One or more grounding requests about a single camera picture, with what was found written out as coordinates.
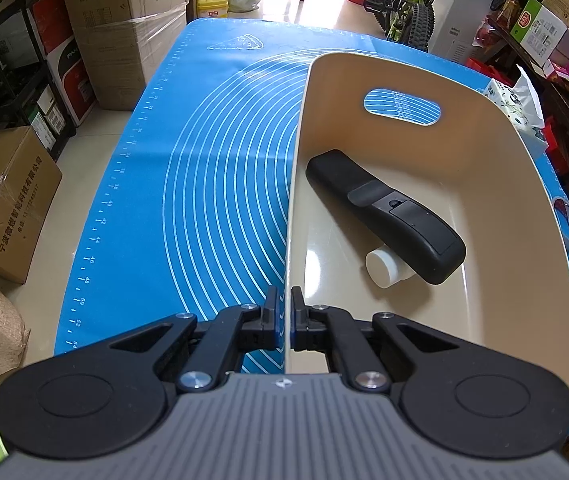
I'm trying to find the brown cardboard box with print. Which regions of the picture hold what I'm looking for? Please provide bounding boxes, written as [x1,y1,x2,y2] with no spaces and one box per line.
[0,126,62,284]

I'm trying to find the black remote control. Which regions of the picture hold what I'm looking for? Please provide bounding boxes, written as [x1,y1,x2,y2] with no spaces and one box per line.
[306,150,467,285]

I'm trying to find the blue silicone baking mat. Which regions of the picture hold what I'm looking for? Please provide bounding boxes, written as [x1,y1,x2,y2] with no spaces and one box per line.
[54,20,569,353]

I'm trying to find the green black bicycle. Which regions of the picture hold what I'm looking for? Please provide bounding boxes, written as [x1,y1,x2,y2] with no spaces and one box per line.
[363,0,435,52]

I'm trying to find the white floral tissue pack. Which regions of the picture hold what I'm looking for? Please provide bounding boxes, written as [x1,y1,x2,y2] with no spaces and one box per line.
[483,66,548,160]

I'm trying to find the red white tape roll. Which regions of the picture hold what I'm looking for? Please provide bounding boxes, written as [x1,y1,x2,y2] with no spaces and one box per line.
[551,196,569,252]

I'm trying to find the stacked wrapped cardboard boxes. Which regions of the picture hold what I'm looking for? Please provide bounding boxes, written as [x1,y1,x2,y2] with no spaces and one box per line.
[64,0,188,110]

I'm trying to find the beige plastic storage basket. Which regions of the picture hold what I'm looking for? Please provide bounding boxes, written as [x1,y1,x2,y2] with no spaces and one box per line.
[285,52,569,386]

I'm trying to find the black hand trolley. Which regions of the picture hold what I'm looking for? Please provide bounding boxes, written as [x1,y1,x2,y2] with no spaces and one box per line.
[0,0,76,159]

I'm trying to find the green white product box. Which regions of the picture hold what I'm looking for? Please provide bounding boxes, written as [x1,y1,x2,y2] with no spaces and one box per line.
[510,0,567,67]

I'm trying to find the small white pill bottle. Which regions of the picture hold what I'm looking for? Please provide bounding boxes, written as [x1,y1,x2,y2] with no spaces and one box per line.
[365,246,414,289]

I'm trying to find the red white appliance box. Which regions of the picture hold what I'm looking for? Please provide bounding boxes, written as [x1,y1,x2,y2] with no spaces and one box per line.
[30,0,97,127]

